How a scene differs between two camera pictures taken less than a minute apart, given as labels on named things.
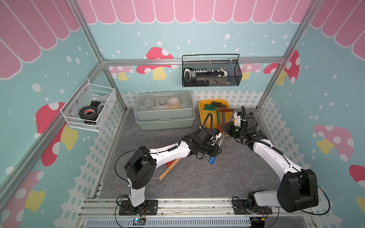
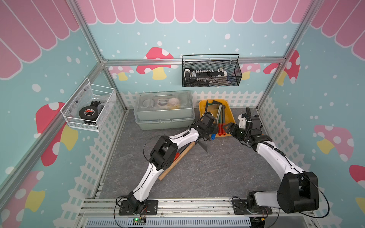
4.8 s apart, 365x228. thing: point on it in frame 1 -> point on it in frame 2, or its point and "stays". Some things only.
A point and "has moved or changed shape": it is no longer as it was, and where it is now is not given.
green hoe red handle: (212, 108) has moved or changed shape
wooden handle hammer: (169, 169) stays
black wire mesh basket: (208, 70) stays
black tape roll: (89, 112) stays
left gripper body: (209, 149) -> (212, 129)
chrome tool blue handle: (212, 159) -> (213, 136)
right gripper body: (236, 131) stays
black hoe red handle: (219, 105) stays
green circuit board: (137, 221) stays
